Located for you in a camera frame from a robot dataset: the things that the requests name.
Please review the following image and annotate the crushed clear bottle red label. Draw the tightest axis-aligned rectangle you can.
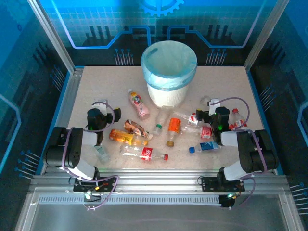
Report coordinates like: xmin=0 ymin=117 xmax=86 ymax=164
xmin=180 ymin=125 xmax=213 ymax=140

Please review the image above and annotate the orange yellow juice bottle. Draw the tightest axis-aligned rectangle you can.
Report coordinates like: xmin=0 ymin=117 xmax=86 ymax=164
xmin=109 ymin=129 xmax=149 ymax=147

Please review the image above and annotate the brown coffee drink bottle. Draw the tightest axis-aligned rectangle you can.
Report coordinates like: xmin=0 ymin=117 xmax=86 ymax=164
xmin=124 ymin=119 xmax=154 ymax=140

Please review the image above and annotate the pink drink bottle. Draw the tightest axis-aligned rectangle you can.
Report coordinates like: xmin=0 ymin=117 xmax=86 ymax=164
xmin=127 ymin=89 xmax=150 ymax=120

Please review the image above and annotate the orange label bottle gold cap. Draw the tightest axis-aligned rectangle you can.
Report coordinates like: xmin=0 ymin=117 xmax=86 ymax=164
xmin=166 ymin=117 xmax=182 ymax=147

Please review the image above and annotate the blue label water bottle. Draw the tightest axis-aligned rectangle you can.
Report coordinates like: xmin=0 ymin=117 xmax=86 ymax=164
xmin=189 ymin=141 xmax=222 ymax=154

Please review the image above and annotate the small clear green label bottle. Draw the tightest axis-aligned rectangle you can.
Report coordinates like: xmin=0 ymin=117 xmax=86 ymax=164
xmin=95 ymin=144 xmax=111 ymax=162

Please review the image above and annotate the white ribbed plastic bin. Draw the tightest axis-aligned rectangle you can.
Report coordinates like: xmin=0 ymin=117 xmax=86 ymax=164
xmin=141 ymin=40 xmax=198 ymax=108

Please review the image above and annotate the clear bottle green white cap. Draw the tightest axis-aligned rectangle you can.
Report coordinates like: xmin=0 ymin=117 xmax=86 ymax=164
xmin=152 ymin=105 xmax=173 ymax=135

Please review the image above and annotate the clear cola bottle red label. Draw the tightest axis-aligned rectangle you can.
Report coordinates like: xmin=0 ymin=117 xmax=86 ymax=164
xmin=120 ymin=144 xmax=169 ymax=162

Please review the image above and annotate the light blue bin liner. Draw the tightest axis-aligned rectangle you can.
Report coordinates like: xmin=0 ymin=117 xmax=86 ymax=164
xmin=141 ymin=40 xmax=198 ymax=91

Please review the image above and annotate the black controller box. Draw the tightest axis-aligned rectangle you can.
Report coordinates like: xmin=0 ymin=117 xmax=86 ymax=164
xmin=218 ymin=194 xmax=235 ymax=209

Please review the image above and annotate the grey metal front panel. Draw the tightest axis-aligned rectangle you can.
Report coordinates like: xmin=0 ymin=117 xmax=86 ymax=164
xmin=15 ymin=189 xmax=303 ymax=231

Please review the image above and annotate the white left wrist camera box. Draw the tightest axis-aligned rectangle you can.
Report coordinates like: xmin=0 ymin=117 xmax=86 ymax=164
xmin=92 ymin=99 xmax=109 ymax=116

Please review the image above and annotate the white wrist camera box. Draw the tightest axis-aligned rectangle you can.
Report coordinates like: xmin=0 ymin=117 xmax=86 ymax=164
xmin=92 ymin=99 xmax=109 ymax=116
xmin=208 ymin=98 xmax=221 ymax=115

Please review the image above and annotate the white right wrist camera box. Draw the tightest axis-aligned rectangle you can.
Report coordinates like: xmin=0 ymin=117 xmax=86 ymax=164
xmin=208 ymin=98 xmax=221 ymax=115

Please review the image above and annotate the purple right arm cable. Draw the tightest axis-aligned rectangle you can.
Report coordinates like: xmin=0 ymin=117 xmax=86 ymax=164
xmin=211 ymin=97 xmax=268 ymax=210

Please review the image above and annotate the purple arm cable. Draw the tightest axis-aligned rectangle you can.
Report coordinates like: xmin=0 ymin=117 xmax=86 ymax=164
xmin=61 ymin=102 xmax=120 ymax=212
xmin=211 ymin=97 xmax=268 ymax=210

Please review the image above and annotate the aluminium side frame rail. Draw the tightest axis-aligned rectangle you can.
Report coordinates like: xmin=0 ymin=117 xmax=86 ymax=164
xmin=39 ymin=67 xmax=84 ymax=175

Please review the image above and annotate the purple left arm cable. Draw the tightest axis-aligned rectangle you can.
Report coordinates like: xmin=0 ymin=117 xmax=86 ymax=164
xmin=61 ymin=102 xmax=120 ymax=212

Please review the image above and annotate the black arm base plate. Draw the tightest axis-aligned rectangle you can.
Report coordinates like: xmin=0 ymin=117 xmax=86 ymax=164
xmin=201 ymin=177 xmax=245 ymax=193
xmin=73 ymin=177 xmax=118 ymax=193

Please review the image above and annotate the aluminium front frame rail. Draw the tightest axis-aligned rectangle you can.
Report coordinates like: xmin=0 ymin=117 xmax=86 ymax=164
xmin=28 ymin=167 xmax=289 ymax=193

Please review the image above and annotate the aluminium frame post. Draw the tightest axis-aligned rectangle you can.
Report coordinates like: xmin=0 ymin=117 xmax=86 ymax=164
xmin=27 ymin=0 xmax=84 ymax=75
xmin=244 ymin=0 xmax=291 ymax=72

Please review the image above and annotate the grey slotted cable duct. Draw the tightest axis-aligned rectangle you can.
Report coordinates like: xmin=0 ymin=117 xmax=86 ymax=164
xmin=37 ymin=195 xmax=223 ymax=205

